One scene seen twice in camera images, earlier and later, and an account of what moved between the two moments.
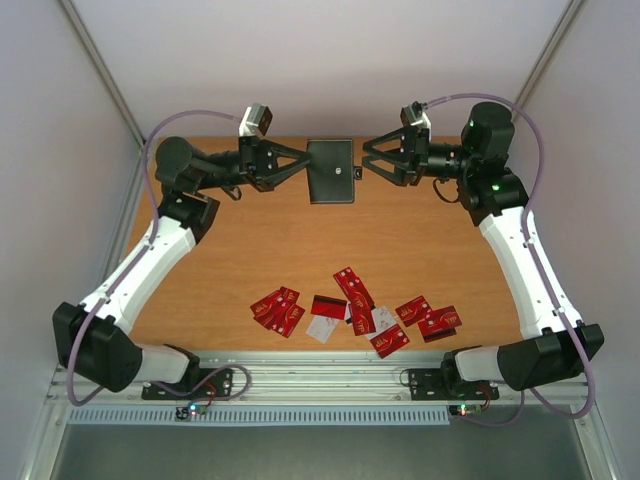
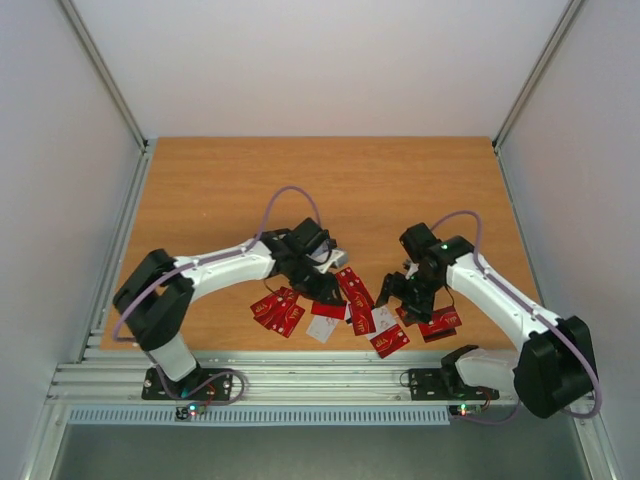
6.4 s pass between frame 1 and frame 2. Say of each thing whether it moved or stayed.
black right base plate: stayed
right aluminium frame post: stayed
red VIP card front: stayed
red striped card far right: stayed
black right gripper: moved
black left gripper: moved
